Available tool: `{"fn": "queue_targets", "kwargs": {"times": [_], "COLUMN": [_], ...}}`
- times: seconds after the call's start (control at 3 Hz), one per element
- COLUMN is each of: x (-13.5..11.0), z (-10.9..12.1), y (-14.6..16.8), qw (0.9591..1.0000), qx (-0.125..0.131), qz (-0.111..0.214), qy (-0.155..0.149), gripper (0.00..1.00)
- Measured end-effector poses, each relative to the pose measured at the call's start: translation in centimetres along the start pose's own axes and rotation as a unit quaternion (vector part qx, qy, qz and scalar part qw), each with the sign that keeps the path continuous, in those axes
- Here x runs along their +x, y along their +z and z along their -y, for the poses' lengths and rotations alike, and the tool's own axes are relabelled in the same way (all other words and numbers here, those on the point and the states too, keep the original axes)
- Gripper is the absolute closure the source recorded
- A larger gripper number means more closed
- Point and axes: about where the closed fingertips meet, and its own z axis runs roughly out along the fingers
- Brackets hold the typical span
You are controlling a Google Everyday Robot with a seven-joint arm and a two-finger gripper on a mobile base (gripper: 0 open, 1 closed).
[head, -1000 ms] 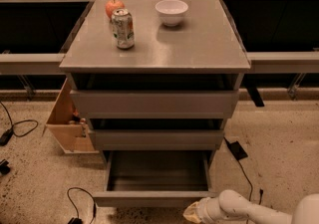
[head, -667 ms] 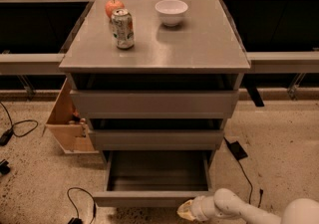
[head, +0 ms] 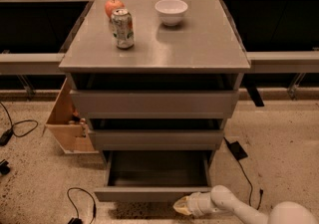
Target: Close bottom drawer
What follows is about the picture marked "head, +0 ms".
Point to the grey metal rail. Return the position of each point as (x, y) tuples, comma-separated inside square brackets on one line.
[(283, 62), (30, 64)]

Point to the grey top drawer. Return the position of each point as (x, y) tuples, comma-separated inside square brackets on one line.
[(155, 104)]

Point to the grey drawer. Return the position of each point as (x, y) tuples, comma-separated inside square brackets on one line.
[(155, 104), (156, 139), (153, 176)]

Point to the black power adapter right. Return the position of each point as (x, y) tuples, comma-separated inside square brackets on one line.
[(237, 150)]

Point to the grey bottom drawer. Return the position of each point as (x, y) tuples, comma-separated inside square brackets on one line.
[(153, 176)]

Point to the grey drawer cabinet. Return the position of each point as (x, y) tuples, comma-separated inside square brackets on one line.
[(201, 53)]

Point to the red apple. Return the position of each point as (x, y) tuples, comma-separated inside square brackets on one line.
[(111, 5)]

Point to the black object left edge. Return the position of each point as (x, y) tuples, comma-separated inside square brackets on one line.
[(4, 168)]

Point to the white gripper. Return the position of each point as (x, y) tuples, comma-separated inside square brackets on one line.
[(195, 204)]

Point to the grey metal rail right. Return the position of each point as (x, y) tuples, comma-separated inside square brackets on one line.
[(283, 62)]

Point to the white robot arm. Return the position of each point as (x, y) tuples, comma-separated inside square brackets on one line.
[(221, 200)]

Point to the grey metal rail left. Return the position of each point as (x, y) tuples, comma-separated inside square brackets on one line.
[(30, 64)]

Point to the white ceramic bowl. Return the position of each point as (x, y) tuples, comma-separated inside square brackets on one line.
[(171, 12)]

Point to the grey middle drawer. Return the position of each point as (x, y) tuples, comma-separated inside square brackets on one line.
[(156, 139)]

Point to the crumpled soda can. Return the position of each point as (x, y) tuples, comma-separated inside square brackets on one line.
[(123, 32)]

